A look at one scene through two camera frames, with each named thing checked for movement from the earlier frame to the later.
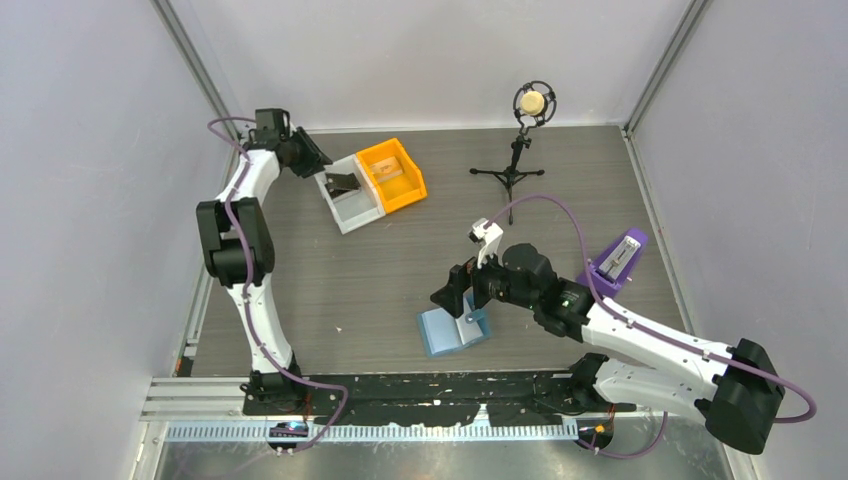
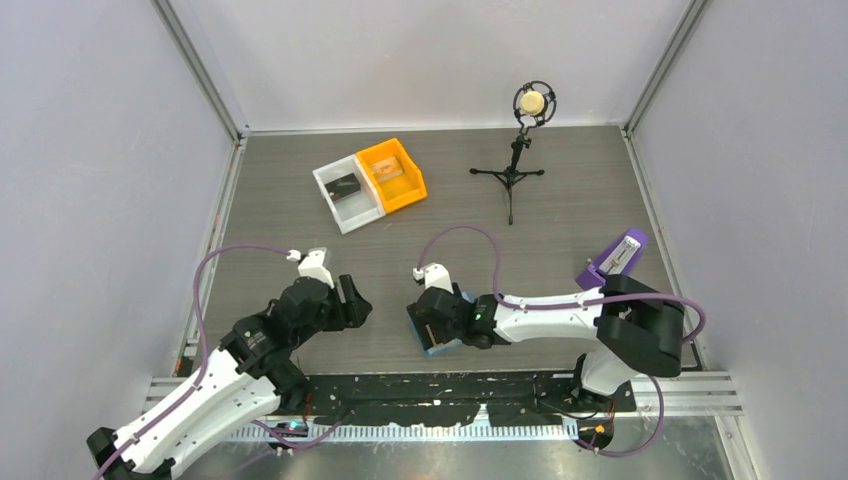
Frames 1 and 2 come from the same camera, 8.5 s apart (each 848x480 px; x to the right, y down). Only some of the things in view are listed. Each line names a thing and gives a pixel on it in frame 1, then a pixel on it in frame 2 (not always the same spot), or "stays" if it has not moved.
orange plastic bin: [400, 184] stays
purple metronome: [610, 270] stays
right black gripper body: [492, 281] → [445, 335]
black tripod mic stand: [511, 175] stays
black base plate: [429, 398] stays
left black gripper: [314, 159] → [356, 307]
